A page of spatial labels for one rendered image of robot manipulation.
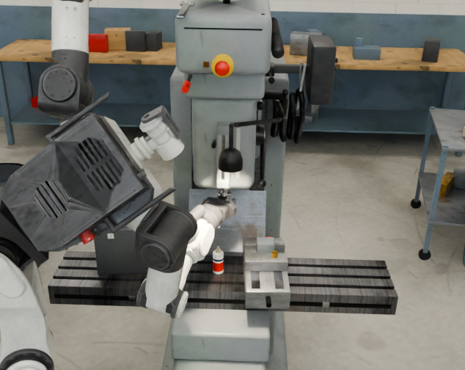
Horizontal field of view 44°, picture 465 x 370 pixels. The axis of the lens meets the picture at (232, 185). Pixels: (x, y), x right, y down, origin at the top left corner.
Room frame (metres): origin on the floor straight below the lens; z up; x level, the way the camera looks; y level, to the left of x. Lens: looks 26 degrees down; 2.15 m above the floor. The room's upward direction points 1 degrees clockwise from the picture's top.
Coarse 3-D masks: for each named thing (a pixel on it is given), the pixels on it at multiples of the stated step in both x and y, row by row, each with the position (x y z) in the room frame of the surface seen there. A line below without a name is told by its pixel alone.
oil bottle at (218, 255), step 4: (216, 252) 1.76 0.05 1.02; (220, 252) 1.76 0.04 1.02; (216, 256) 1.75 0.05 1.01; (220, 256) 1.75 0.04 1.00; (216, 260) 1.75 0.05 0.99; (220, 260) 1.75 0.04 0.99; (216, 264) 1.75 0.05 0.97; (220, 264) 1.75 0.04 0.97; (216, 268) 1.75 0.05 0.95; (220, 268) 1.75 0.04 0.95; (216, 272) 1.75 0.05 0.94; (220, 272) 1.75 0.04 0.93
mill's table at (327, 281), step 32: (64, 256) 1.85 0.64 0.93; (224, 256) 1.87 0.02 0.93; (64, 288) 1.66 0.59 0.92; (96, 288) 1.66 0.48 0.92; (128, 288) 1.66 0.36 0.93; (192, 288) 1.66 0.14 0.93; (224, 288) 1.67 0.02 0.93; (320, 288) 1.68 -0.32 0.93; (352, 288) 1.70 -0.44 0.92; (384, 288) 1.69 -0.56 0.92
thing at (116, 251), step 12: (96, 240) 1.73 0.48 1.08; (108, 240) 1.74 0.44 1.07; (120, 240) 1.74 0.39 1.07; (132, 240) 1.74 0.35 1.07; (96, 252) 1.73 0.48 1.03; (108, 252) 1.73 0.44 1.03; (120, 252) 1.74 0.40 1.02; (132, 252) 1.74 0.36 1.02; (108, 264) 1.73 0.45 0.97; (120, 264) 1.74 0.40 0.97; (132, 264) 1.74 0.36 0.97
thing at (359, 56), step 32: (128, 32) 5.46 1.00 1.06; (160, 32) 5.59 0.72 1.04; (320, 32) 5.53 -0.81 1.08; (0, 64) 5.22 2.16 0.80; (160, 64) 5.15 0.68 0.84; (352, 64) 5.12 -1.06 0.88; (384, 64) 5.15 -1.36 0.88; (416, 64) 5.17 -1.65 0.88; (448, 64) 5.19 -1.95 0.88; (0, 96) 5.21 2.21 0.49; (32, 96) 5.88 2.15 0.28; (320, 128) 5.20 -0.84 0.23; (352, 128) 5.21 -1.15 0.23; (384, 128) 5.23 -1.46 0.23; (416, 128) 5.24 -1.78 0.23
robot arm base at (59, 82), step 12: (48, 72) 1.31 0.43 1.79; (60, 72) 1.31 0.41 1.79; (72, 72) 1.31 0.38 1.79; (48, 84) 1.30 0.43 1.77; (60, 84) 1.30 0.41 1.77; (72, 84) 1.30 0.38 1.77; (48, 96) 1.29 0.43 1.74; (60, 96) 1.29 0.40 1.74; (72, 96) 1.29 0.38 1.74; (48, 108) 1.29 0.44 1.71; (60, 108) 1.28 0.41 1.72; (72, 108) 1.28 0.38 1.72; (84, 108) 1.33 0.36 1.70
